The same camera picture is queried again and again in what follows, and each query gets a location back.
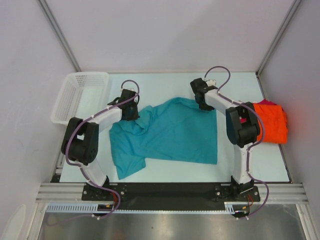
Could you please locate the teal t shirt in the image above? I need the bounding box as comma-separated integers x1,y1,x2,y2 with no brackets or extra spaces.
109,97,218,180

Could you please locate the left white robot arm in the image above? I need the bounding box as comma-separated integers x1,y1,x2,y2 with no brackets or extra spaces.
61,89,140,200

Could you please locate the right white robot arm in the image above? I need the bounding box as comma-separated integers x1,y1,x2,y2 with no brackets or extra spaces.
190,78,261,201

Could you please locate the white plastic basket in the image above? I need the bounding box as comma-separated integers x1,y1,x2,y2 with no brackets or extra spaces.
50,71,109,125

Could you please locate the orange folded t shirt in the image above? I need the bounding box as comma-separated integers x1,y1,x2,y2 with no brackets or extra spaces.
253,103,288,144

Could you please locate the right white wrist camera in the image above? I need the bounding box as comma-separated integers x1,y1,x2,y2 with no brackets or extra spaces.
205,79,217,87

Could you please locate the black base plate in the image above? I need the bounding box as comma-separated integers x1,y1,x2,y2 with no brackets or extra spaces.
81,182,261,211

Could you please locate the aluminium frame rail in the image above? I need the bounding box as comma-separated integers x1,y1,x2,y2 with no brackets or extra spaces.
35,183,309,204

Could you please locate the white slotted cable duct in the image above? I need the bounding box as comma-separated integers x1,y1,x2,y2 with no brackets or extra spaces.
46,203,249,215

